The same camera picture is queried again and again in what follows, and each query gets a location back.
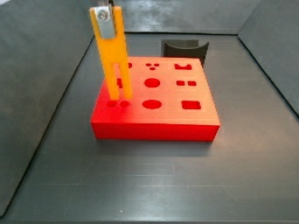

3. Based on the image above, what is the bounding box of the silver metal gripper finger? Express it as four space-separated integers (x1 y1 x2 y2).
94 0 116 39

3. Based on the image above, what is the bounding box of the yellow two-pronged peg object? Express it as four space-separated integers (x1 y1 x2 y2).
88 6 132 100

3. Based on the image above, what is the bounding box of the black curved holder stand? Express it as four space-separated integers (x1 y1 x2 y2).
162 39 210 65

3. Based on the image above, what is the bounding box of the red block with shaped holes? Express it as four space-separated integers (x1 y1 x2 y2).
91 57 220 142

